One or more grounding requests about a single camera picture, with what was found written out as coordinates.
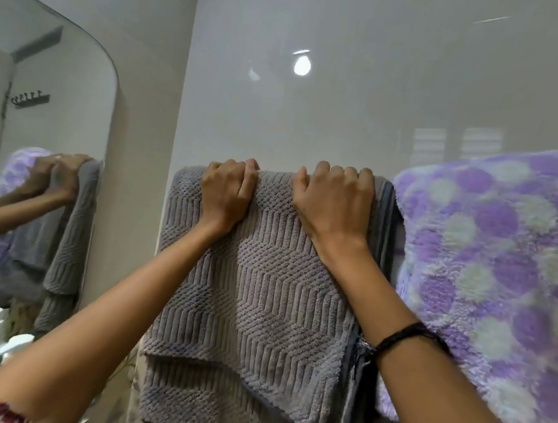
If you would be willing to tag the person's right hand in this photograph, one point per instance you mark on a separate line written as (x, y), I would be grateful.
(336, 210)

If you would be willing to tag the person's left hand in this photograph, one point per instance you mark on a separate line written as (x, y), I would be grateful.
(226, 193)

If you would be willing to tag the grey ribbed towel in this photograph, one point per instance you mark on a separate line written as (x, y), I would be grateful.
(259, 306)

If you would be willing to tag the purple dotted towel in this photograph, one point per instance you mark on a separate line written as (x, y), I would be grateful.
(503, 252)

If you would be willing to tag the blue white pump bottle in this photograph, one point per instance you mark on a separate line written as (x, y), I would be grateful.
(19, 343)

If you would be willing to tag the person's right forearm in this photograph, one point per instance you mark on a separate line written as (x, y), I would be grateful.
(437, 409)

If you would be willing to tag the person's left forearm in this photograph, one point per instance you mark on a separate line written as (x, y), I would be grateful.
(96, 339)

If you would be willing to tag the rounded wall mirror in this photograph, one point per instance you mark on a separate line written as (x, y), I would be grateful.
(65, 72)

